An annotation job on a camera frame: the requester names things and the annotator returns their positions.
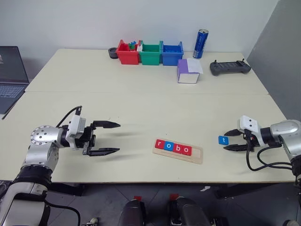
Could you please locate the dark grey handheld controller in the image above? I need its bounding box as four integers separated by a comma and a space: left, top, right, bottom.
209, 58, 252, 77

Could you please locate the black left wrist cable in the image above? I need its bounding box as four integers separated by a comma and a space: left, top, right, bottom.
55, 105, 83, 128

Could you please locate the green plastic bin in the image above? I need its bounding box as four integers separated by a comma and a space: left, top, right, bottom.
138, 40, 164, 66

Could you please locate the red plastic bin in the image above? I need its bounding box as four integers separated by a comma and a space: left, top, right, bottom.
116, 39, 142, 65

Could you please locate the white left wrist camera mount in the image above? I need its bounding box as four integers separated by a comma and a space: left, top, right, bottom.
66, 114, 88, 151

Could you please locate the black round dish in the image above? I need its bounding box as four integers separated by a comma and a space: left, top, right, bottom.
108, 47, 119, 60

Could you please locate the red letter block o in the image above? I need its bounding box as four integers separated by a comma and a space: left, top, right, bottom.
181, 145, 193, 157

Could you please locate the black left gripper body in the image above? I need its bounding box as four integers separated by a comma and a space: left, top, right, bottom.
75, 126, 97, 156

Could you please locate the wooden letter tray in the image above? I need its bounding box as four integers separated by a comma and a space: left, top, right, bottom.
152, 138, 204, 166

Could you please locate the black body cable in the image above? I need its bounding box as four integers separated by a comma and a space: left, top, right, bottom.
44, 199, 82, 226

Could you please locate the purple and white box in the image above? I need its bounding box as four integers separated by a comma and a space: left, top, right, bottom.
176, 58, 204, 84

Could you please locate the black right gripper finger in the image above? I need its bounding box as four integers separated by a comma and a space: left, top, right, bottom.
224, 128, 246, 137
223, 144, 249, 152

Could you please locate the blue plastic bin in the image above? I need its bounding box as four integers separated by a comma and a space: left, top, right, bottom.
160, 40, 184, 66

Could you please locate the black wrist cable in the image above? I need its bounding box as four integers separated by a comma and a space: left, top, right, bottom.
245, 141, 294, 172
55, 105, 83, 128

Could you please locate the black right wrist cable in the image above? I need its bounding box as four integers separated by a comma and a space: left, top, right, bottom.
245, 141, 294, 172

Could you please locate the dark rounded shape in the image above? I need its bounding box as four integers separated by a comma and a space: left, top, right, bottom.
117, 198, 147, 226
168, 197, 208, 226

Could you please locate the dark grey laptop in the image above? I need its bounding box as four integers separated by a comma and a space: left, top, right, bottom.
0, 46, 30, 115

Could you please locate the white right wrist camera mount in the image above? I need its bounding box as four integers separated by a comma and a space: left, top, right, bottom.
237, 115, 263, 147

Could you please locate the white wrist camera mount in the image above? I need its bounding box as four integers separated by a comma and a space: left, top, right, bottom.
66, 114, 88, 151
237, 115, 263, 147

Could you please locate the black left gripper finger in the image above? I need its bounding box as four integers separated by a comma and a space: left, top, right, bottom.
88, 147, 121, 157
91, 120, 121, 130

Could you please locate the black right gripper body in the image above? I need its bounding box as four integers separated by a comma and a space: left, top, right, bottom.
242, 129, 257, 153

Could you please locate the black table frame beam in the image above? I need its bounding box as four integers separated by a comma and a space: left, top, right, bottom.
213, 183, 295, 200

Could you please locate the blue drink can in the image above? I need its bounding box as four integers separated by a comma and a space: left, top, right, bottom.
192, 28, 210, 59

